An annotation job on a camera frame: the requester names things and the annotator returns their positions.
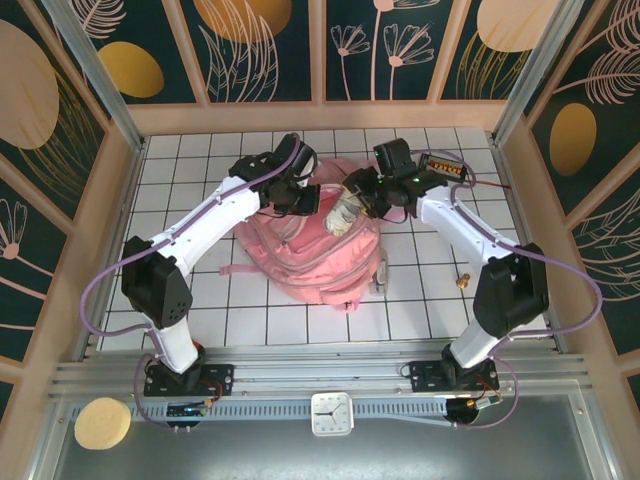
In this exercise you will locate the clear ruler set package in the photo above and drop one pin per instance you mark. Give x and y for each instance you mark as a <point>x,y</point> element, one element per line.
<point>381,275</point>

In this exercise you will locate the pink school backpack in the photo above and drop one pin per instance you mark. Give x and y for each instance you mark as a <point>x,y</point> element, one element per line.
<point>320,260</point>

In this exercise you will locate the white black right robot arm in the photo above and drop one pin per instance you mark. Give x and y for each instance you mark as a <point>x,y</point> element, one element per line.
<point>450,220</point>

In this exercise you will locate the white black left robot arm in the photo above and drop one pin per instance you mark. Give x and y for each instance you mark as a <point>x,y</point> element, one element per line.
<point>210,215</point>

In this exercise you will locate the black power board red connectors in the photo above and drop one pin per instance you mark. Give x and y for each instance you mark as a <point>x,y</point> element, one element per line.
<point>447,167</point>

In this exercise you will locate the small brass fitting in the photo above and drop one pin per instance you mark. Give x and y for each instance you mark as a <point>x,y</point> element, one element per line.
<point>462,281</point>

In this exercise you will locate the red black hand tool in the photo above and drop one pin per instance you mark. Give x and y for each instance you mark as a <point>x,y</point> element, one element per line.
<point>200,346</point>

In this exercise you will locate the white square clock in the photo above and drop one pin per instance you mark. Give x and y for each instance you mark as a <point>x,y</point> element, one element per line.
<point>332,414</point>

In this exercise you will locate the yellow round sponge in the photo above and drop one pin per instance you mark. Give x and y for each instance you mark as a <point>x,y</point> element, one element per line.
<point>102,424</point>

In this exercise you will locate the wall panel three pink flowers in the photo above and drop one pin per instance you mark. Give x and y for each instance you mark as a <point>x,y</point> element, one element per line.
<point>380,75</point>

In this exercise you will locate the wall panel orange circle leaves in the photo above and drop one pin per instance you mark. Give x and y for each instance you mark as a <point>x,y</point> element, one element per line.
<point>250,60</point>

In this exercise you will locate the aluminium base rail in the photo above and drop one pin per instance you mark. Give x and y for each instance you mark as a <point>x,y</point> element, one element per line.
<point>320,372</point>

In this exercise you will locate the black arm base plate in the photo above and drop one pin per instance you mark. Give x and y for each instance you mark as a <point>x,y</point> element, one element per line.
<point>220,377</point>
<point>425,375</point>

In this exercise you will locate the aluminium corner post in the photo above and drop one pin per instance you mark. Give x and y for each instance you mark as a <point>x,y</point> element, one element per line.
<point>537,75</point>
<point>95,75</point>

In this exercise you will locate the wall panel yellow oval feather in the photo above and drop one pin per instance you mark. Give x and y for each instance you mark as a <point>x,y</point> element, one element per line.
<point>130,70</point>
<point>575,135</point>

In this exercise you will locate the wall panel peach circle strands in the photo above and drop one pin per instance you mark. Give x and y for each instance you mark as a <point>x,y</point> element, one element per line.
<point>505,25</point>
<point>25,85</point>

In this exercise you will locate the wall panel pink leaf lines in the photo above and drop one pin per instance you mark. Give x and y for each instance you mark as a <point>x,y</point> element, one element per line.
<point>615,260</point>

